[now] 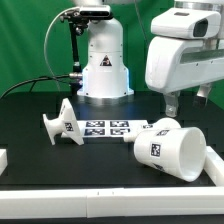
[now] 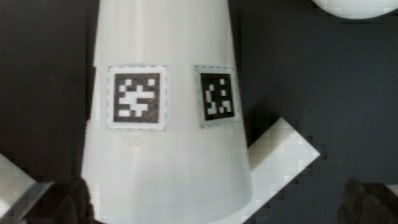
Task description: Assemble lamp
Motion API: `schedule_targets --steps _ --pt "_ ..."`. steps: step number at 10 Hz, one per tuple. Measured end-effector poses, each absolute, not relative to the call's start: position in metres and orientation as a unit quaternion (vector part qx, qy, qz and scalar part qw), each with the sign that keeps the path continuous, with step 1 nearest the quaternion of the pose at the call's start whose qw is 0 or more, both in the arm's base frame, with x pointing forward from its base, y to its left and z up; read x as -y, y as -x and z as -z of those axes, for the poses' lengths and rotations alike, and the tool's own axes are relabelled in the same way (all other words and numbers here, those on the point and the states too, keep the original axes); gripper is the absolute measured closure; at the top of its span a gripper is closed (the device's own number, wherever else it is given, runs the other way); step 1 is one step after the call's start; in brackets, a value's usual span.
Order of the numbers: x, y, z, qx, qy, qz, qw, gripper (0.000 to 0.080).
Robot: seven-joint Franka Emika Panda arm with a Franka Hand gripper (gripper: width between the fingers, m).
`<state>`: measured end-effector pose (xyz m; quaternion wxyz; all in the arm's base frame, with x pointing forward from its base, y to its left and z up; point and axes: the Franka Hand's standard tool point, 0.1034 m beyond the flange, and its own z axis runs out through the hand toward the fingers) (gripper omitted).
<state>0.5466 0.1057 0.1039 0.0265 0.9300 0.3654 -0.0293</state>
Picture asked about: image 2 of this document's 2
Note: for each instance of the white conical lamp shade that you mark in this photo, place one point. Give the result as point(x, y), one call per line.
point(165, 164)

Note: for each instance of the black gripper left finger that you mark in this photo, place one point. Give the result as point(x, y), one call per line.
point(64, 207)

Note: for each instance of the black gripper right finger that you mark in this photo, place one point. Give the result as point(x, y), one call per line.
point(369, 203)

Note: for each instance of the white lamp base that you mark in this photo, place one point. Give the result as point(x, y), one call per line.
point(281, 155)

